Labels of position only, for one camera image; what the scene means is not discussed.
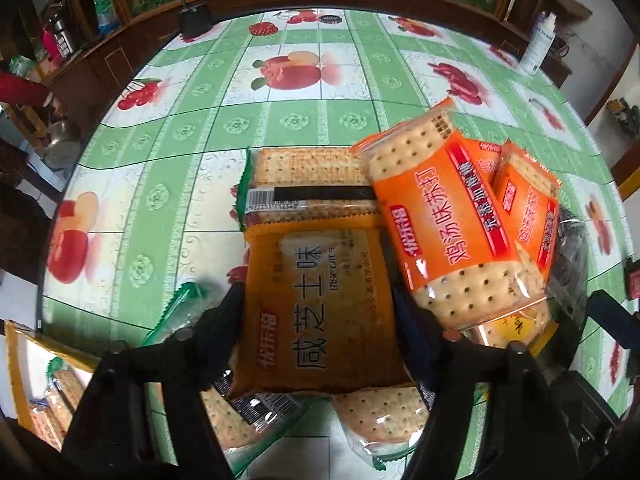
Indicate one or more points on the green plastic bottle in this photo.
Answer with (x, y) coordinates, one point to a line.
(106, 10)

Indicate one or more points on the green-edged long cracker packet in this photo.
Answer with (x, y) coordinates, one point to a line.
(310, 170)

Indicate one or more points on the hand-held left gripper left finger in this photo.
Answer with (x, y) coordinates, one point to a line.
(220, 340)

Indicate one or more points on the brown cardboard box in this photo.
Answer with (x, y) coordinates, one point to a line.
(17, 355)

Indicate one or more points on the small orange cracker packet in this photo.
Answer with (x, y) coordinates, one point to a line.
(530, 210)

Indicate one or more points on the green zigzag-edged clear packet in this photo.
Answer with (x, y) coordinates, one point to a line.
(175, 310)

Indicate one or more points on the clear barcode cracker packet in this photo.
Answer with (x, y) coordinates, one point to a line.
(240, 425)

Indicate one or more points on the steel basin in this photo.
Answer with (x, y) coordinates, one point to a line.
(62, 142)

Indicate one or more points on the orange-yellow cheese cracker packet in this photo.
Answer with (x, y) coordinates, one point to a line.
(320, 310)

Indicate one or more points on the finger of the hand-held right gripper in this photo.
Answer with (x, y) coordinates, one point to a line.
(612, 307)
(582, 410)

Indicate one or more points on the wooden display cabinet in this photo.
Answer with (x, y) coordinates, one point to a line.
(125, 60)

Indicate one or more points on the large orange cracker packet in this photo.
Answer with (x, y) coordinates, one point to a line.
(440, 210)

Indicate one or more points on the small black device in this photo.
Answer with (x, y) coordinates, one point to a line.
(195, 20)

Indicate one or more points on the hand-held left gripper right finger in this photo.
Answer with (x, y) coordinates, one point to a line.
(407, 330)

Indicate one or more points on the pile of assorted cracker packets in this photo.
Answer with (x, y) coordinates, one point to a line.
(55, 400)

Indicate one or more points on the clear round-cornered cracker packet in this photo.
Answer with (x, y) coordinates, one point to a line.
(380, 415)

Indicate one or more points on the white spray bottle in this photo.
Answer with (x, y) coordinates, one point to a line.
(537, 42)

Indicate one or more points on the green fruit-print tablecloth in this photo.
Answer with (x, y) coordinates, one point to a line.
(300, 120)

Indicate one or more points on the metal kettle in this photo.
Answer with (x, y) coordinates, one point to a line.
(61, 30)

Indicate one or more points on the dark clear plastic packet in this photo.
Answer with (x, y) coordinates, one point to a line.
(570, 260)

